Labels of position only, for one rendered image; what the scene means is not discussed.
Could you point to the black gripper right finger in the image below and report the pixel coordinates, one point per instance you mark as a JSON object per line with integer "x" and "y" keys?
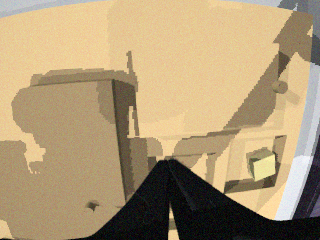
{"x": 202, "y": 212}

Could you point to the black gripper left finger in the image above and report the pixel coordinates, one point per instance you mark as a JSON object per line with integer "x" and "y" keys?
{"x": 146, "y": 214}

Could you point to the olive yellow block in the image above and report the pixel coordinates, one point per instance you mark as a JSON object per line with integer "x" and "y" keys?
{"x": 261, "y": 164}

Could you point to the tan puzzle board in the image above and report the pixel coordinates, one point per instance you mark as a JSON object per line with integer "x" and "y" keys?
{"x": 93, "y": 94}

